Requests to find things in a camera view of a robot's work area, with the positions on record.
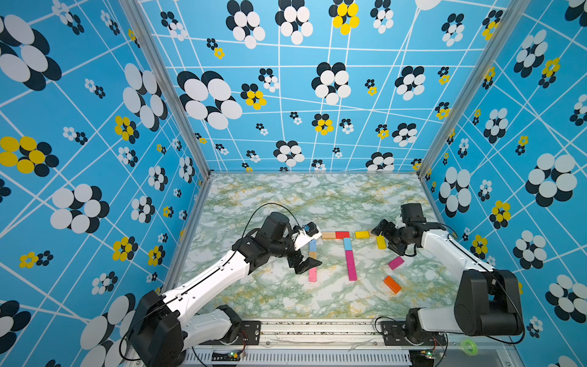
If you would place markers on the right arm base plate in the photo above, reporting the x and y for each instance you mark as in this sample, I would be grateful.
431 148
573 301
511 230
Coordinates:
394 334

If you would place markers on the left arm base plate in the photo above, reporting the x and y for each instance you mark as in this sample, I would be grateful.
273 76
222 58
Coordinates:
248 334

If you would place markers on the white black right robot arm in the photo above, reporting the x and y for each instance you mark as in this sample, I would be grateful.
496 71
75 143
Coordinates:
487 301

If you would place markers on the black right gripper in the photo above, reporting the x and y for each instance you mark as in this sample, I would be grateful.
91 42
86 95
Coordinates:
399 248

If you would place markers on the red block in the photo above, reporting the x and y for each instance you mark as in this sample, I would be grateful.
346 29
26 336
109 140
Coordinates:
342 235

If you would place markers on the orange block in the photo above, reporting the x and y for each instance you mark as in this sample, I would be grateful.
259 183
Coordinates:
392 285

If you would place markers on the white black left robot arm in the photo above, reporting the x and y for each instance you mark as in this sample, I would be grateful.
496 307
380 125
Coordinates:
165 326

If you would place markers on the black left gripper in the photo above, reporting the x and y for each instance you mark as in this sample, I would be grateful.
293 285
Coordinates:
305 265

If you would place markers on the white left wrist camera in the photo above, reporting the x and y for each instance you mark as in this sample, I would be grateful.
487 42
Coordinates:
305 235

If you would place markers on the magenta block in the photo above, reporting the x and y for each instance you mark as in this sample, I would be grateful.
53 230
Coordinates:
352 274
396 263
349 257

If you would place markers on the pink block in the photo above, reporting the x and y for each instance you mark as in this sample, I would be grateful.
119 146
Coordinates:
313 275

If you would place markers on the aluminium frame post right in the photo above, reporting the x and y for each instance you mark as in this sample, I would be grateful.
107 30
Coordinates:
493 49

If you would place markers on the aluminium frame post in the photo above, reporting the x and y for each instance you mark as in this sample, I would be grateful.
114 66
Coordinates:
493 49
139 26

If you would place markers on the aluminium frame post left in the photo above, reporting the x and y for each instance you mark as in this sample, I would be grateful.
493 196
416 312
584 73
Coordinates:
139 26

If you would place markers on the green tape roll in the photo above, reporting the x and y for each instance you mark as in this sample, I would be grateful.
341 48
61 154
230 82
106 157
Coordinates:
469 347

